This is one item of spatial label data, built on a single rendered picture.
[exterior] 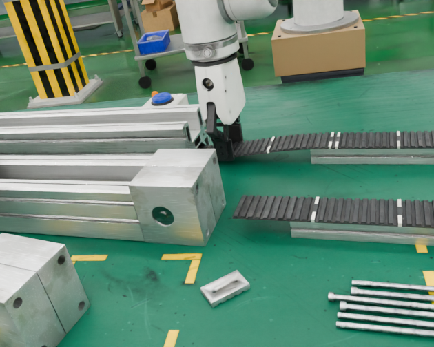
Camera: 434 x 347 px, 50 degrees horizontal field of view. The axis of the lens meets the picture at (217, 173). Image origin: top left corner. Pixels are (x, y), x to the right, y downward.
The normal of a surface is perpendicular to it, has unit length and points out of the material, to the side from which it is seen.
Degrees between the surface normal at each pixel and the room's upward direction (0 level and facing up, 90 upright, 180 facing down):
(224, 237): 0
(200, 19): 91
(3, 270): 0
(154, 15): 87
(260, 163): 0
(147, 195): 90
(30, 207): 90
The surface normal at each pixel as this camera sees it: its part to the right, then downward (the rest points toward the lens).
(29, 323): 0.90, 0.07
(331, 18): 0.31, 0.41
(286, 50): -0.18, 0.52
